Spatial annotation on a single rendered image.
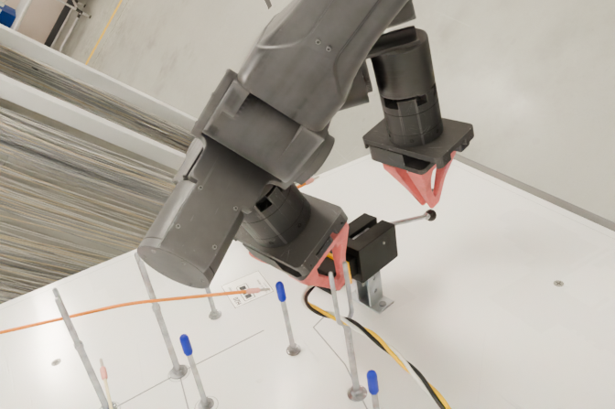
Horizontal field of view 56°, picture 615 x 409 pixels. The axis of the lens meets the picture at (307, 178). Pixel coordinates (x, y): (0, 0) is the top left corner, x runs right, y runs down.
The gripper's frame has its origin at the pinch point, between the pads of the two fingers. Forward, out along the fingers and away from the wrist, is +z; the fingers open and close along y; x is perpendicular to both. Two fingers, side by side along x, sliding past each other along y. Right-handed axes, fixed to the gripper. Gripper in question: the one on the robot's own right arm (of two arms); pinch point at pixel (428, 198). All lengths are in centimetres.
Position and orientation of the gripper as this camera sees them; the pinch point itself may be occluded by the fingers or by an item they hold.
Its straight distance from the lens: 67.7
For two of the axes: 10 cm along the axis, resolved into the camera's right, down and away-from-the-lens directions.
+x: 6.7, -5.7, 4.7
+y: 6.9, 2.5, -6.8
